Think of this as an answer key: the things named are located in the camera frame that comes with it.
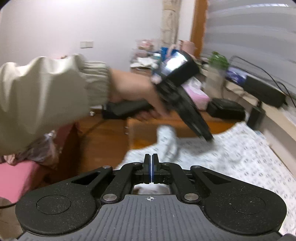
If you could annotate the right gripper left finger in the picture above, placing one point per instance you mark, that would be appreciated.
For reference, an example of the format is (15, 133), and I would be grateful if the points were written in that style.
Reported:
(124, 180)

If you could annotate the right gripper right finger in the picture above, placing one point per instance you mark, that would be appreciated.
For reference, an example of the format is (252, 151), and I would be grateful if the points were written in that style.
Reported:
(176, 178)

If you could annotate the white patterned garment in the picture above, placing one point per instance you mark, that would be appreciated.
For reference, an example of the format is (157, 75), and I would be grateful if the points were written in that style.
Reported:
(239, 152)

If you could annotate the beige sleeved forearm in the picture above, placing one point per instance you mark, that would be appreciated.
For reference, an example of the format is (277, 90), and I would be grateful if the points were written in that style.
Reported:
(47, 94)

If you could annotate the person's left hand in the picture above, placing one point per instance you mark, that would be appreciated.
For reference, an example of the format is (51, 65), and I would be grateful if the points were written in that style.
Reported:
(131, 86)

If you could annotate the pink thermos jug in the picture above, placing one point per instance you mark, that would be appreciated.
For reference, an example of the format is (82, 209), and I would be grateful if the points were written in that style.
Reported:
(187, 46)

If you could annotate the pink tissue pack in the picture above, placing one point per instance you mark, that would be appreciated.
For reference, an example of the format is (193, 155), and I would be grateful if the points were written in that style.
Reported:
(193, 89)

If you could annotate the green plant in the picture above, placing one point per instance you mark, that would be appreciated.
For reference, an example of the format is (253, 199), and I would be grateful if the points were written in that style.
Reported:
(218, 61)

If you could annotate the window blind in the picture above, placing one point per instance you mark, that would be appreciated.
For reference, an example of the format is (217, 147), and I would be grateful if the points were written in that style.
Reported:
(261, 33)

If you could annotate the black power strip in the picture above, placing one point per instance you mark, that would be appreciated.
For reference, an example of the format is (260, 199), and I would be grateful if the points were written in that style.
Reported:
(264, 92)

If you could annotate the black power adapter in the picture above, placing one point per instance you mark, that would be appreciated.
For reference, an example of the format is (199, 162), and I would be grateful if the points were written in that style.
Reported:
(255, 118)

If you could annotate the beige window sill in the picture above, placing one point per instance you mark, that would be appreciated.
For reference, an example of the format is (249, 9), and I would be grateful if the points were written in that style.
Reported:
(276, 127)

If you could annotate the pink cushion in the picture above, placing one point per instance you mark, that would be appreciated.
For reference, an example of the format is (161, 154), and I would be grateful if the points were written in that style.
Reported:
(19, 179)

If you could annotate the wooden window frame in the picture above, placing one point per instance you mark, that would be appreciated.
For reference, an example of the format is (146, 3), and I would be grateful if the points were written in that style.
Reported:
(198, 25)

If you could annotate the white wall switch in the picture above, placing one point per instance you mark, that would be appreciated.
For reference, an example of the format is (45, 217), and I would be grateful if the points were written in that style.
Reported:
(86, 44)

